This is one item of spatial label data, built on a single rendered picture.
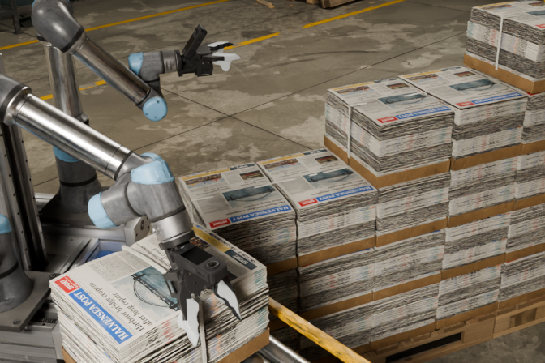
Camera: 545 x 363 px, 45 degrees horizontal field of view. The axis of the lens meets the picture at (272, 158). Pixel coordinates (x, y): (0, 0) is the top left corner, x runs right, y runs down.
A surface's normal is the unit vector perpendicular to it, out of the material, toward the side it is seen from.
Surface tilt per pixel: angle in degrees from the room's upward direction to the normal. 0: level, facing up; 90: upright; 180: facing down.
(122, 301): 1
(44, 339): 90
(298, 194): 1
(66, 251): 0
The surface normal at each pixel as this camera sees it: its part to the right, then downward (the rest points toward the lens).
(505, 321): 0.38, 0.40
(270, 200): -0.03, -0.90
